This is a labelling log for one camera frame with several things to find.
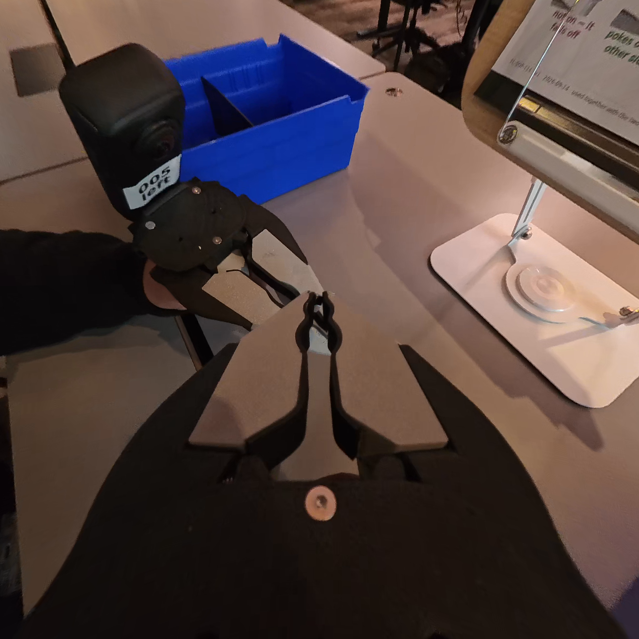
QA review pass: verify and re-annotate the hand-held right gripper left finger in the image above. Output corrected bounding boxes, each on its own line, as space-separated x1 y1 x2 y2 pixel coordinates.
188 291 319 472

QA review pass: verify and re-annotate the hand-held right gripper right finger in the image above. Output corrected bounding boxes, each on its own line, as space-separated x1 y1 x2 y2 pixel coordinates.
319 291 450 462

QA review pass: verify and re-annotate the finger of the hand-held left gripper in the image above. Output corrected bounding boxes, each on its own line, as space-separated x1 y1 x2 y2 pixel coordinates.
250 227 325 298
201 254 300 330

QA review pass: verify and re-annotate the person's left forearm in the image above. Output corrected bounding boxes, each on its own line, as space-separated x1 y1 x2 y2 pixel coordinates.
0 229 168 357

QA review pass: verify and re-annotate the person's left hand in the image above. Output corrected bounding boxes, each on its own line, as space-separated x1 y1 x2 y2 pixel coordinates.
142 261 189 311

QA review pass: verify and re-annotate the blue plastic bin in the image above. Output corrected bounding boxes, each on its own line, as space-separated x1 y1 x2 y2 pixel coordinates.
162 34 371 205

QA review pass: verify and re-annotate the white desk stand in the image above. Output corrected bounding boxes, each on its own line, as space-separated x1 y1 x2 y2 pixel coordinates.
430 95 639 409

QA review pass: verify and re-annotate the grey desk hatch cover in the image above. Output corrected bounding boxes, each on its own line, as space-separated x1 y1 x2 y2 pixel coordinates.
9 44 67 98

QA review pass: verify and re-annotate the group of black office chairs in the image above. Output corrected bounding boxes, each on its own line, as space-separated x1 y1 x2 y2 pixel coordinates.
357 0 495 96

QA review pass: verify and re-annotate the wooden display board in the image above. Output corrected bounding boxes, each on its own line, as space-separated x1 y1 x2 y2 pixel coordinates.
460 0 639 243

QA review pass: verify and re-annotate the printed instruction sheet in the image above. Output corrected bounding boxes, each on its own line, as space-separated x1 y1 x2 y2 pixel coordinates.
492 0 639 133

